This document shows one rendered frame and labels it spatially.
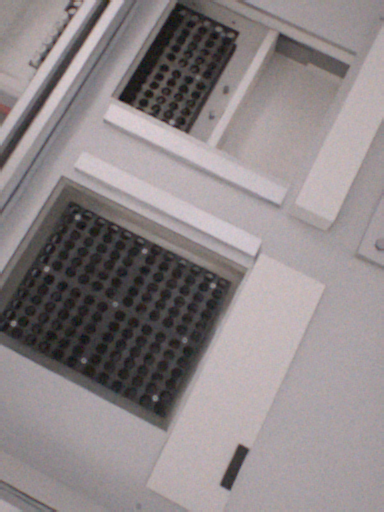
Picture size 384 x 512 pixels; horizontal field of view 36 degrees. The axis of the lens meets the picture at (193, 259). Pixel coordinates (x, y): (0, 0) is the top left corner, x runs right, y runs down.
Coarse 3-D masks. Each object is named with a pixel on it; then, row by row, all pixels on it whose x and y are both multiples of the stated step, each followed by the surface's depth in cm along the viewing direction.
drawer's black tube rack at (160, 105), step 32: (160, 32) 80; (192, 32) 80; (224, 32) 80; (160, 64) 78; (192, 64) 79; (224, 64) 82; (128, 96) 77; (160, 96) 77; (192, 96) 81; (192, 128) 80
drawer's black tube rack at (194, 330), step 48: (96, 240) 72; (144, 240) 72; (48, 288) 70; (96, 288) 73; (144, 288) 71; (192, 288) 71; (48, 336) 71; (96, 336) 69; (144, 336) 69; (192, 336) 73; (144, 384) 68
